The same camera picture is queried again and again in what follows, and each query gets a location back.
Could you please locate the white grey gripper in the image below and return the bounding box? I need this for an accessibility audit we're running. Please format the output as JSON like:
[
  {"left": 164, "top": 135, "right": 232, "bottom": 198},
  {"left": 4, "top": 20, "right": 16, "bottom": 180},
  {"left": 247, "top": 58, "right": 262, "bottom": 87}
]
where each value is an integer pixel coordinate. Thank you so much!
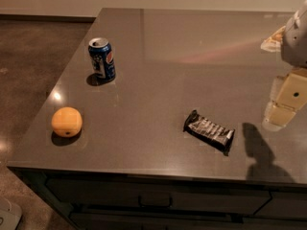
[{"left": 260, "top": 1, "right": 307, "bottom": 131}]

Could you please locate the black rxbar chocolate wrapper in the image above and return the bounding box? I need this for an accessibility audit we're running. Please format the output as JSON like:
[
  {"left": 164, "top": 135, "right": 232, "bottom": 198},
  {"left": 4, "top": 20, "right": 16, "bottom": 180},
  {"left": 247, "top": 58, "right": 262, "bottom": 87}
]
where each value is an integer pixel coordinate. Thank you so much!
[{"left": 183, "top": 110, "right": 235, "bottom": 156}]

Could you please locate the dark right cabinet drawer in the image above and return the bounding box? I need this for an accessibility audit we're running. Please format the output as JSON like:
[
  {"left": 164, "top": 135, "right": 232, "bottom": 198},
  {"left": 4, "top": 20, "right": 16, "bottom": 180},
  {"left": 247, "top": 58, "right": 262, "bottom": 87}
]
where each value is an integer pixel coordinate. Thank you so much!
[{"left": 256, "top": 192, "right": 307, "bottom": 219}]

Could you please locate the dark cabinet drawer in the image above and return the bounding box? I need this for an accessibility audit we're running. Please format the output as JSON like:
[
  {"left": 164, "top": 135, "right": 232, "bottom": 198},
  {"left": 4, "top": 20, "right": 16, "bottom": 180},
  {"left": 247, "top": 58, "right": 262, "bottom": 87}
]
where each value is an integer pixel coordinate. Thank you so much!
[
  {"left": 256, "top": 192, "right": 307, "bottom": 219},
  {"left": 46, "top": 178, "right": 271, "bottom": 215}
]

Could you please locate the blue pepsi soda can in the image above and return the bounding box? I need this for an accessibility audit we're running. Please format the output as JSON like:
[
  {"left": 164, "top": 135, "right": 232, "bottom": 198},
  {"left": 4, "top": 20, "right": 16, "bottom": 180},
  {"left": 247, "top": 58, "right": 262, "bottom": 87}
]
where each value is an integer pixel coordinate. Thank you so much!
[{"left": 88, "top": 37, "right": 116, "bottom": 81}]

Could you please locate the dark cabinet drawer front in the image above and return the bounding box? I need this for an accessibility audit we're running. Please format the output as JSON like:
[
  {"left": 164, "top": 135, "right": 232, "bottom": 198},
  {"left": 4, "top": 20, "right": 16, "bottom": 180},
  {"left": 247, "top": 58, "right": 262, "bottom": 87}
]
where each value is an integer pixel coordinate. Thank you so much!
[{"left": 46, "top": 178, "right": 271, "bottom": 215}]

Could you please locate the orange fruit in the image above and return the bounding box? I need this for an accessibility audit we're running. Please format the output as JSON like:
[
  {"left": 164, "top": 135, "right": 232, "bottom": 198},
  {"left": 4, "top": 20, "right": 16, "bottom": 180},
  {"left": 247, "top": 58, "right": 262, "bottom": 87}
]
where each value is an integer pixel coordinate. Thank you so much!
[{"left": 51, "top": 107, "right": 83, "bottom": 138}]

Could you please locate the white object on floor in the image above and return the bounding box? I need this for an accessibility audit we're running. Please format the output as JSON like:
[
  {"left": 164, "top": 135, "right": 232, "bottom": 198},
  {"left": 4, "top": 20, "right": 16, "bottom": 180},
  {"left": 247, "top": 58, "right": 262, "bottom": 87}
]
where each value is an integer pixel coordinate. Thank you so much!
[{"left": 0, "top": 197, "right": 22, "bottom": 230}]

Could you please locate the black drawer handle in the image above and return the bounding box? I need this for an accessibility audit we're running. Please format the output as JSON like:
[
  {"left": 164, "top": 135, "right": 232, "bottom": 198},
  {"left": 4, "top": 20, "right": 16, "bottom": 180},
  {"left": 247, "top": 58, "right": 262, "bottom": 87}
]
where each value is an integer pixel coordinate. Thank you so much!
[{"left": 138, "top": 194, "right": 173, "bottom": 208}]

